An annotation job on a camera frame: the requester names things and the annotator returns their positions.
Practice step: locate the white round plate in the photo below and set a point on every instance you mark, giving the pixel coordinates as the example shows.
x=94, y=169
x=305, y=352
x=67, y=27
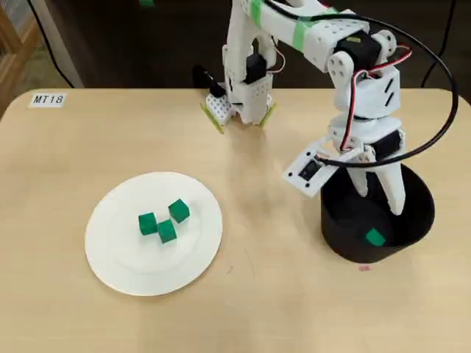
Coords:
x=121, y=257

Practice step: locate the green cube block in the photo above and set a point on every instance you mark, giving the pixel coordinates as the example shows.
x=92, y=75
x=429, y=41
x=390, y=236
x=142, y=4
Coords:
x=179, y=210
x=374, y=237
x=166, y=231
x=147, y=223

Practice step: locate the wooden furniture frame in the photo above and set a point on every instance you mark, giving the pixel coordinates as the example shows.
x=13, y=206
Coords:
x=11, y=55

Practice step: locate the small pink sticker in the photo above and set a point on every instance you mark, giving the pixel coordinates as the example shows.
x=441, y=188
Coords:
x=365, y=268

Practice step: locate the light gray panel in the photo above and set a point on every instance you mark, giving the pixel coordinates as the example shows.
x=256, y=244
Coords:
x=60, y=44

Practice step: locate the small green tape piece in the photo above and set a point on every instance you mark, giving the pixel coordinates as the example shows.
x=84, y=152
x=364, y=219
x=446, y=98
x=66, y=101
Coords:
x=147, y=2

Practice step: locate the white MT18 label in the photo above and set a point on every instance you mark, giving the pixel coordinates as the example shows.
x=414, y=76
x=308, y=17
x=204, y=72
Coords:
x=48, y=99

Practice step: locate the black round pot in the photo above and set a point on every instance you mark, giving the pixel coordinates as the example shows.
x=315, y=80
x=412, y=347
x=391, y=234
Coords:
x=416, y=220

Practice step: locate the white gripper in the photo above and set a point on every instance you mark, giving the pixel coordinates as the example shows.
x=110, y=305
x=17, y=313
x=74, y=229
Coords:
x=372, y=135

